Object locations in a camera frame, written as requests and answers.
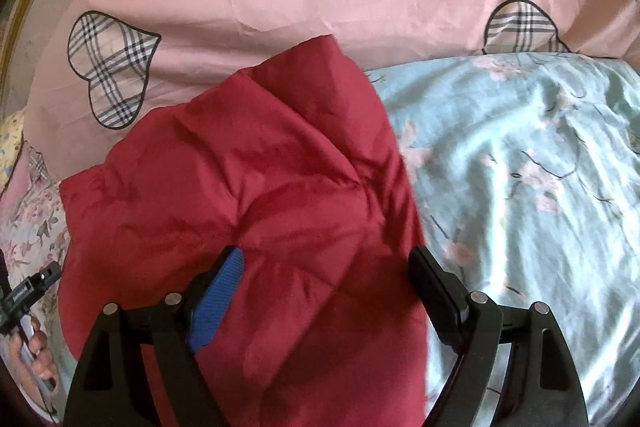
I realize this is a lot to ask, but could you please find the person's left hand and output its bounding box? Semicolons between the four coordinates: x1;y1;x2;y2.
10;316;60;403

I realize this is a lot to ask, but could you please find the white floral ruffled pillow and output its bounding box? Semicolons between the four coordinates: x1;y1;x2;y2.
0;142;71;308

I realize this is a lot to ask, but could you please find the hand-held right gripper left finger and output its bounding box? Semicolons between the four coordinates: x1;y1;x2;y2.
62;246;246;427

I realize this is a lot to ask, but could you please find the red quilted jacket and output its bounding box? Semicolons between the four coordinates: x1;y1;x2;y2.
57;34;431;427

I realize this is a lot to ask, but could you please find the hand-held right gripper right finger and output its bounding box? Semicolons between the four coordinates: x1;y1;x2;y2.
409;246;586;427

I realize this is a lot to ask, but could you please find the light blue floral bed sheet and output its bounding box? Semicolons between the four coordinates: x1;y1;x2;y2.
362;52;640;427

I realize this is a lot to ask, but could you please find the yellow floral pillow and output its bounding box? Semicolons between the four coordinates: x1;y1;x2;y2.
0;112;26;192

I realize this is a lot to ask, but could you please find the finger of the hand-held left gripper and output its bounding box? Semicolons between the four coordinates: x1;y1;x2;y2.
34;262;62;291

